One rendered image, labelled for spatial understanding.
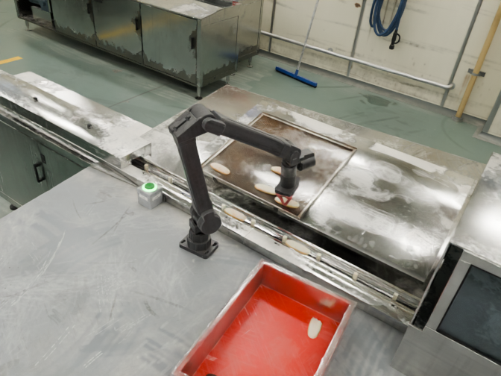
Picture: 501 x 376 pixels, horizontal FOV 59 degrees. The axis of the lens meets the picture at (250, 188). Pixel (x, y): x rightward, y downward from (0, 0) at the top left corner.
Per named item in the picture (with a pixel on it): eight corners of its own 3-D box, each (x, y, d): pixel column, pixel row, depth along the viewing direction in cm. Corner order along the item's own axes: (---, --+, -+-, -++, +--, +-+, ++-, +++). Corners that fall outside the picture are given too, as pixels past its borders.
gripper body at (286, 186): (300, 181, 168) (302, 166, 163) (290, 198, 161) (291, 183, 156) (285, 176, 170) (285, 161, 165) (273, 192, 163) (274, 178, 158)
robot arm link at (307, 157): (277, 141, 155) (291, 153, 150) (305, 131, 159) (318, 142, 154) (277, 168, 163) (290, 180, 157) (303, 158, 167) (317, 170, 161)
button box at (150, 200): (136, 209, 177) (135, 186, 171) (150, 200, 183) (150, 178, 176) (151, 218, 174) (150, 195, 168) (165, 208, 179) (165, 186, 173)
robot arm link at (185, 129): (159, 114, 127) (172, 130, 120) (202, 98, 131) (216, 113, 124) (191, 221, 157) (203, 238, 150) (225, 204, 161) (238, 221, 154)
